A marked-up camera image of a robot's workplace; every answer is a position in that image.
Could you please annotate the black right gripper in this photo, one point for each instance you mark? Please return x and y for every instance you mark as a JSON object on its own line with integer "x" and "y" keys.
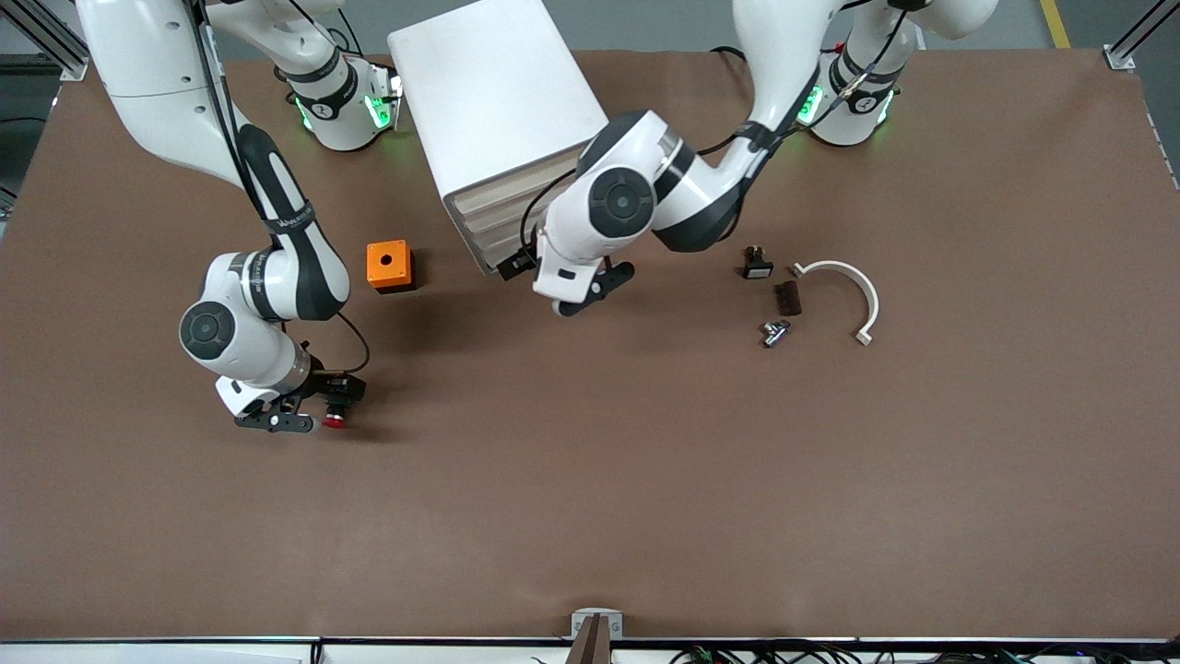
{"x": 323, "y": 382}

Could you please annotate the red capped push button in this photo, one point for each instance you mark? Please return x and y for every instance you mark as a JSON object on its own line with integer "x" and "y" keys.
{"x": 334, "y": 422}

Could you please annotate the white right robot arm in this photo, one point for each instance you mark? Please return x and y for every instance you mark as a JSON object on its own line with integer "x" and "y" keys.
{"x": 240, "y": 341}

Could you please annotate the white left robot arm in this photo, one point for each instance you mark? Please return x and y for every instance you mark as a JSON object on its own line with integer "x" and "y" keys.
{"x": 590, "y": 212}

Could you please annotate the black white push button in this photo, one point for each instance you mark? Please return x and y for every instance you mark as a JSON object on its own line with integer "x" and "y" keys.
{"x": 758, "y": 267}

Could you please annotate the orange box with hole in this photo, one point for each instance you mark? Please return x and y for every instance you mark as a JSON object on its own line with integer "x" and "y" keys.
{"x": 387, "y": 263}

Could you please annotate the small metal connector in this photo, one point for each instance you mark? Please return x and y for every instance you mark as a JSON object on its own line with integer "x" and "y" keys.
{"x": 774, "y": 334}

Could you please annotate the brown wedge piece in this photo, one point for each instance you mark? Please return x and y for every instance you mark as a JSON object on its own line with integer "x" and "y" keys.
{"x": 590, "y": 646}

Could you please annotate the brown plastic block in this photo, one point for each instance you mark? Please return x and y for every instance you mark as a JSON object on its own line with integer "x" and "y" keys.
{"x": 786, "y": 299}

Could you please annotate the grey metal bracket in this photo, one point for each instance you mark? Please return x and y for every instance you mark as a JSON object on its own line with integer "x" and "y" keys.
{"x": 616, "y": 620}

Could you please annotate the white curved plastic bracket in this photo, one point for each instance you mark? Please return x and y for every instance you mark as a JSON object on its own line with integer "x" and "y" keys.
{"x": 834, "y": 266}

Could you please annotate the aluminium frame profile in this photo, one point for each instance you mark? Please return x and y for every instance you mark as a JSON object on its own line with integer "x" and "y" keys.
{"x": 1120, "y": 57}
{"x": 74, "y": 66}

